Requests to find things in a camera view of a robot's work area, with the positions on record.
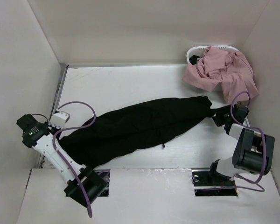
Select pink trousers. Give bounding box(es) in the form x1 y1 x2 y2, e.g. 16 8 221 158
182 46 259 104

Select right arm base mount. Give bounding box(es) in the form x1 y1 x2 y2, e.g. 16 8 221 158
191 168 238 196

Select black trousers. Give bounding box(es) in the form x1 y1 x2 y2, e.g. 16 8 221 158
58 96 230 168

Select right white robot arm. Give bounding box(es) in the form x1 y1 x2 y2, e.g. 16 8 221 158
207 104 275 185

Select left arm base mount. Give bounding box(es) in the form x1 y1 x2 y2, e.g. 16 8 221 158
95 169 111 197

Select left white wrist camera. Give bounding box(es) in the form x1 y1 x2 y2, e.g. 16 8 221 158
49 111 70 130

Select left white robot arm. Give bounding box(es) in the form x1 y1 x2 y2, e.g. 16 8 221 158
16 111 108 212

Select white laundry basket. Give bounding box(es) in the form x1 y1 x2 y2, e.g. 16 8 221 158
182 45 239 92

